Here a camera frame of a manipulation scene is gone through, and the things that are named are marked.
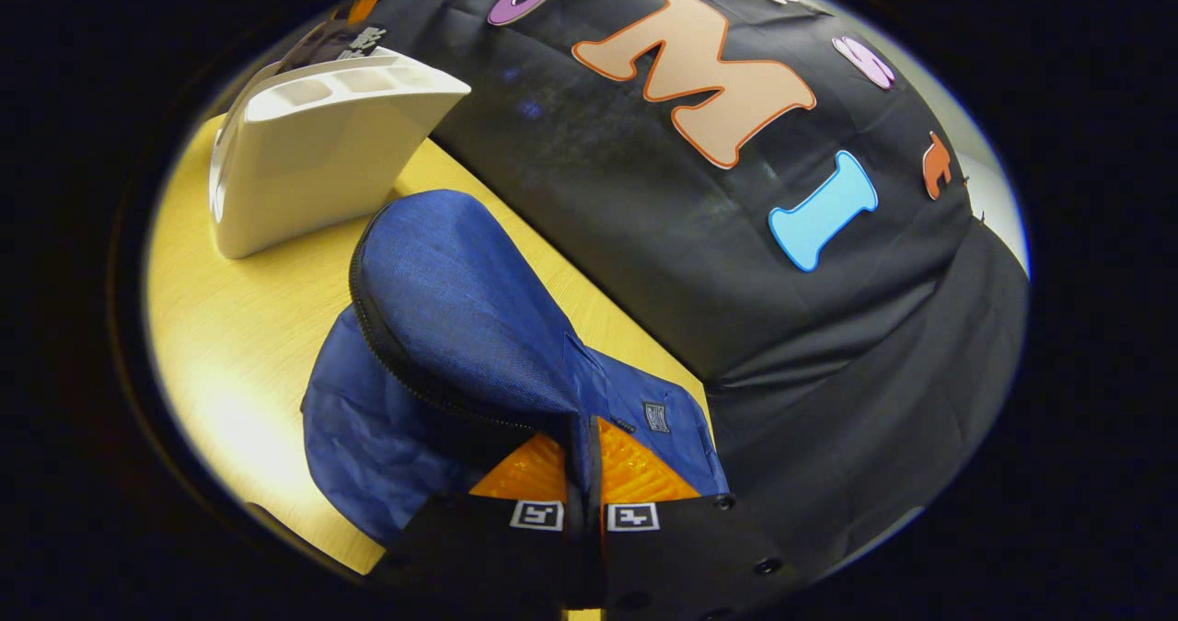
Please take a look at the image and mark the blue schoolbag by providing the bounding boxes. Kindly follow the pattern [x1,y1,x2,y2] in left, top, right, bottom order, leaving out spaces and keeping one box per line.
[301,189,731,548]

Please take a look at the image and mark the black backdrop cloth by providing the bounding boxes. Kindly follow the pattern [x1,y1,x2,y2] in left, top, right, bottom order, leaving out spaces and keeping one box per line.
[368,0,1030,585]

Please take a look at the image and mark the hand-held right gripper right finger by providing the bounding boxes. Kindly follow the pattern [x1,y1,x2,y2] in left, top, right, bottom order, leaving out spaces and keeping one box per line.
[589,416,811,621]

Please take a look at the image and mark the white bookshelf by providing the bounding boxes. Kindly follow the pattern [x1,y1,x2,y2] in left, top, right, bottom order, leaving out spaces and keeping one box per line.
[208,46,472,260]

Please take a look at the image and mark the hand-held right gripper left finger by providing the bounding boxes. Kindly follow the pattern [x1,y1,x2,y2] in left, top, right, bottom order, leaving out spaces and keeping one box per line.
[368,416,590,621]

